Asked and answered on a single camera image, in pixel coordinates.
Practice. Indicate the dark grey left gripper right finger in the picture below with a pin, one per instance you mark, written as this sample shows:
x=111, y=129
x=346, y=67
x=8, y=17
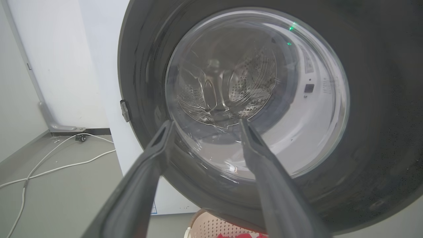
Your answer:
x=277, y=195

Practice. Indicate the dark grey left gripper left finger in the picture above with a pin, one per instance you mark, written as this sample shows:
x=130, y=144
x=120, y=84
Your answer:
x=132, y=195

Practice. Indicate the round dark washing machine door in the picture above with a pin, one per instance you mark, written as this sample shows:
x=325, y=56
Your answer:
x=373, y=138

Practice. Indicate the white washing machine body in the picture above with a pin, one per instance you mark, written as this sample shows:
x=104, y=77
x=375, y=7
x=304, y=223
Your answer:
x=109, y=82

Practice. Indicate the red cloth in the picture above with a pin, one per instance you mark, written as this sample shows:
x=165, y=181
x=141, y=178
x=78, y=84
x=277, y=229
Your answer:
x=238, y=235

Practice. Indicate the pink perforated laundry basket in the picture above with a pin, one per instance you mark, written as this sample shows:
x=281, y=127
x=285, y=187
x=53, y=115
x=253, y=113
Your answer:
x=211, y=226

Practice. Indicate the small black caster wheel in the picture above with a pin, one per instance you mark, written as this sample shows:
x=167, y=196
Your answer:
x=81, y=137

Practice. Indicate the grey metal panel foot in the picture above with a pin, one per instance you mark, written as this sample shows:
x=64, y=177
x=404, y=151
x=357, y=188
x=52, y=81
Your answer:
x=54, y=124

